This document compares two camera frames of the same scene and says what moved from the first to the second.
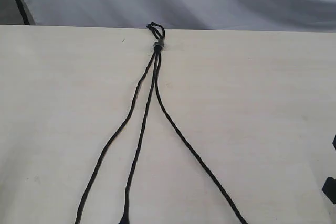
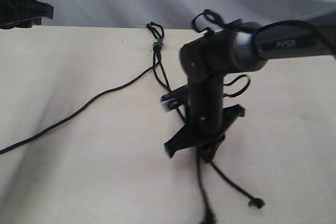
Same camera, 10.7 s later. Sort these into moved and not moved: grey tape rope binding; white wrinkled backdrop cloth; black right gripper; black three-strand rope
Moved: black right gripper; black three-strand rope
Not moved: grey tape rope binding; white wrinkled backdrop cloth
